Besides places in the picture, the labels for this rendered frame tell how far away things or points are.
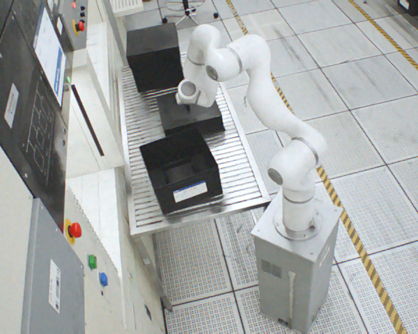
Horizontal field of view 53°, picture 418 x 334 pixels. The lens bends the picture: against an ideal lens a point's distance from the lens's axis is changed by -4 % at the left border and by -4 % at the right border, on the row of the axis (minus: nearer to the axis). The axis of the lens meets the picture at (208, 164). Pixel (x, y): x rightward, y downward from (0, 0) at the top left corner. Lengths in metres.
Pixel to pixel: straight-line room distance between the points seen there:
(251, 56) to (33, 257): 0.91
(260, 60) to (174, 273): 1.52
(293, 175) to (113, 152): 0.83
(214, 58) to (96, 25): 1.86
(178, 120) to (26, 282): 1.42
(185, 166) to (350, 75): 2.14
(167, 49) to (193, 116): 0.45
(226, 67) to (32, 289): 0.86
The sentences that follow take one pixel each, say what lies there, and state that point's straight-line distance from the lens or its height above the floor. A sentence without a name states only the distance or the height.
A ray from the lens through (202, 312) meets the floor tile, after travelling 2.43.
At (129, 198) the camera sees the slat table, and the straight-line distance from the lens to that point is 1.95.
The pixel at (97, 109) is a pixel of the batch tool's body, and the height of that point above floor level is 1.19.
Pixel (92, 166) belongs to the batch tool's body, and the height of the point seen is 0.90.
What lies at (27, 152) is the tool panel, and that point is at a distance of 0.98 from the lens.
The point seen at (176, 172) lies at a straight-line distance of 1.98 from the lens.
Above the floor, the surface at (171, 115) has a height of 0.86.
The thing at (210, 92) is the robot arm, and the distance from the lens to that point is 1.73.
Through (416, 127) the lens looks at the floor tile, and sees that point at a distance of 3.38.
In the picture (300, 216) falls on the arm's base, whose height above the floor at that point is 0.87.
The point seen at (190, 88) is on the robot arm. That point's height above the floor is 1.17.
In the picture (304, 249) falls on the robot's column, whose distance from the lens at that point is 1.69.
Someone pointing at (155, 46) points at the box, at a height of 1.01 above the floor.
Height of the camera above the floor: 2.19
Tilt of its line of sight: 46 degrees down
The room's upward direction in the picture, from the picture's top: 11 degrees counter-clockwise
